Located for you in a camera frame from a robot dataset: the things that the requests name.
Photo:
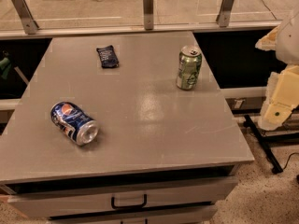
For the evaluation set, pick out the green soda can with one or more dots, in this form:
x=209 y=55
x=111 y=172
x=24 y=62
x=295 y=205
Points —
x=190 y=60

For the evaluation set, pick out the black lower drawer handle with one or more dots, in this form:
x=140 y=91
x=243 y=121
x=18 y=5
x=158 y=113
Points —
x=135 y=221

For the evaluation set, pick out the right metal railing bracket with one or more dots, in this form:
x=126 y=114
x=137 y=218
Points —
x=224 y=15

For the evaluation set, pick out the grey drawer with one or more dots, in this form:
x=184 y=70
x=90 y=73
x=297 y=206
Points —
x=181 y=215
x=97 y=200

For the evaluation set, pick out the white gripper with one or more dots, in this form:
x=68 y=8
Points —
x=289 y=40

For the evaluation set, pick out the left metal railing bracket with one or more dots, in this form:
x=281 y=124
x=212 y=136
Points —
x=29 y=25

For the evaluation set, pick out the dark blue rxbar wrapper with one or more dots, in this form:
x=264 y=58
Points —
x=108 y=57

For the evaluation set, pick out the black upper drawer handle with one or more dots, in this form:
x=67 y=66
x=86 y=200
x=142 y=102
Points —
x=129 y=203

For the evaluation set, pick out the lower grey drawer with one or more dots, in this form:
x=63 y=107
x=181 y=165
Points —
x=181 y=215

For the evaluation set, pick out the green object at left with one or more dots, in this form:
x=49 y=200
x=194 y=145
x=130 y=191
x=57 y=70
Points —
x=5 y=66

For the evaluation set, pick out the upper grey drawer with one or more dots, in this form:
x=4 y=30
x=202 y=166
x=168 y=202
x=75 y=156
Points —
x=97 y=200

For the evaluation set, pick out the middle metal railing bracket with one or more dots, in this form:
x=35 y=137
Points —
x=148 y=14

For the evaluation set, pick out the black drawer handle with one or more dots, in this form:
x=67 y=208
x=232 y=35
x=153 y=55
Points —
x=135 y=221
x=129 y=203

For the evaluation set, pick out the black metal floor stand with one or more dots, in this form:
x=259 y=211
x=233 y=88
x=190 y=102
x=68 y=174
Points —
x=264 y=142

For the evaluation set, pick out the metal railing bracket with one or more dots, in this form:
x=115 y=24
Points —
x=29 y=25
x=148 y=14
x=224 y=15

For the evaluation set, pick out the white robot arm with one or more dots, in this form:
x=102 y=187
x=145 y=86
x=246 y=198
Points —
x=287 y=43

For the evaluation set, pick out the blue Pepsi can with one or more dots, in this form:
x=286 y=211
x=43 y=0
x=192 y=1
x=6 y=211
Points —
x=74 y=123

